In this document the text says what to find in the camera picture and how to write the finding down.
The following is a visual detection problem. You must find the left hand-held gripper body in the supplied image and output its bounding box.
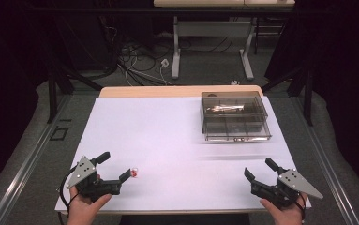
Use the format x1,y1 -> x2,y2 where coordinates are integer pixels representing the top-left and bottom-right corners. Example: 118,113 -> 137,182
66,155 -> 123,203

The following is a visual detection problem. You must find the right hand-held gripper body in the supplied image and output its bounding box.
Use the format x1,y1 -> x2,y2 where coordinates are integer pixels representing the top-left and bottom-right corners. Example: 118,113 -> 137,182
250,168 -> 324,209

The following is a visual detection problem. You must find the clear plastic drawer box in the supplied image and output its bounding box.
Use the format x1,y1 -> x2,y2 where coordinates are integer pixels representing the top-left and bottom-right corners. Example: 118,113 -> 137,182
200,90 -> 273,143

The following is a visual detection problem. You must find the person's left hand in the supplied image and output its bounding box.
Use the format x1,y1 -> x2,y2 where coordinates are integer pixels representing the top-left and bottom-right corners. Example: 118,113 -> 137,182
66,174 -> 113,225

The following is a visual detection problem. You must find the person's right hand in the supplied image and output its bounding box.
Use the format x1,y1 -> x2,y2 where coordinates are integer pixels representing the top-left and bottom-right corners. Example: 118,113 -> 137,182
259,191 -> 308,225

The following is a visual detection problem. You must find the white table mat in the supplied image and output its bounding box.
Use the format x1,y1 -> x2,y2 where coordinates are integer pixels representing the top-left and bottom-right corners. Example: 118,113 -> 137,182
54,95 -> 312,213

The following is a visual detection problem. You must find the black metal stand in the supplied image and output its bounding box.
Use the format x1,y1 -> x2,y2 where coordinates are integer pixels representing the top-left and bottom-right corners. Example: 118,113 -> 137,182
41,46 -> 104,125
261,59 -> 314,128

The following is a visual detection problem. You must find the dark curtain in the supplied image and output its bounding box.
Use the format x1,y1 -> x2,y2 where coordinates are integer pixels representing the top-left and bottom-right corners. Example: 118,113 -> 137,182
0,0 -> 112,201
263,0 -> 359,199

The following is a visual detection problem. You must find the white desk with metal legs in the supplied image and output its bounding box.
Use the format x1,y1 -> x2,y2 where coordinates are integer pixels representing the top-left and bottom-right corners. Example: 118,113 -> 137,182
153,0 -> 296,81

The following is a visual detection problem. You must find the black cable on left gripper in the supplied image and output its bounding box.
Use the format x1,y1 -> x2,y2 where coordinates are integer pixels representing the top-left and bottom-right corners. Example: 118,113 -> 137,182
56,165 -> 79,218

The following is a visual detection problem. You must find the black wrist strap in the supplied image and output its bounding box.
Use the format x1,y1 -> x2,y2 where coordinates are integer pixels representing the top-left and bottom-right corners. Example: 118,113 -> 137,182
293,192 -> 307,223

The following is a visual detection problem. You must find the bundle of floor cables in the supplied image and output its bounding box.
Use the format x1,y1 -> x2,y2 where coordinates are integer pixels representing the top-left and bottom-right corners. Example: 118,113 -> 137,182
98,15 -> 234,87

